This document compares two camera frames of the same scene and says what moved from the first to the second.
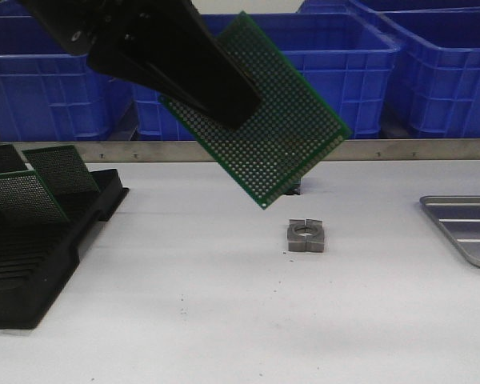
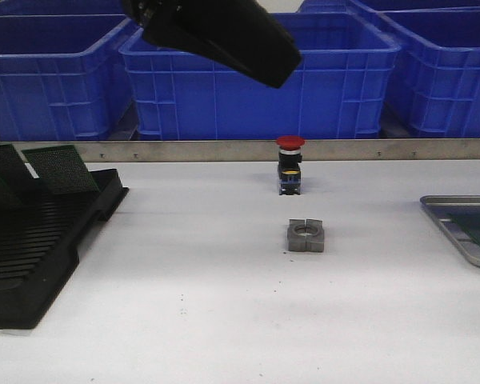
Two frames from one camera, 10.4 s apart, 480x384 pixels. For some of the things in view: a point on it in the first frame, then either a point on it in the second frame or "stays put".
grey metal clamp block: (306, 235) stays put
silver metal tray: (470, 222) stays put
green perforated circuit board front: (290, 137) to (479, 226)
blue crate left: (37, 90) stays put
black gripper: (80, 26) to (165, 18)
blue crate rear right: (382, 6) stays put
